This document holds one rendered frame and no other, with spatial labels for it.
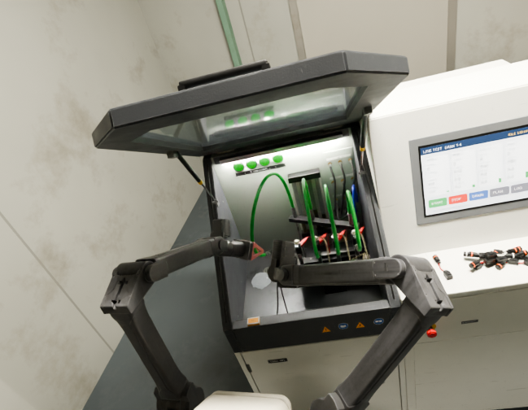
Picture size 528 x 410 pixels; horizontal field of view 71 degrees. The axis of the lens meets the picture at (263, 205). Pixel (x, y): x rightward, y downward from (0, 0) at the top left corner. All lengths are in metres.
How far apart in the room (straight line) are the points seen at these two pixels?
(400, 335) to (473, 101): 0.96
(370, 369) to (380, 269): 0.21
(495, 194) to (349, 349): 0.84
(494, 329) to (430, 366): 0.31
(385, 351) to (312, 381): 1.08
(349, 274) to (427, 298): 0.21
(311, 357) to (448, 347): 0.56
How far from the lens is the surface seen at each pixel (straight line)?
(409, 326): 0.80
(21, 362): 2.63
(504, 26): 3.94
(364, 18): 3.66
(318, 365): 1.78
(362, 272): 0.87
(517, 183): 1.67
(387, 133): 1.45
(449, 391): 2.10
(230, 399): 0.95
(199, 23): 3.94
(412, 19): 3.70
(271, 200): 1.78
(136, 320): 0.90
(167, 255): 1.00
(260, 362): 1.76
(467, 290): 1.55
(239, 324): 1.58
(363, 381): 0.89
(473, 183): 1.60
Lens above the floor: 2.14
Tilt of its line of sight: 34 degrees down
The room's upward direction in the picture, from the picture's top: 17 degrees counter-clockwise
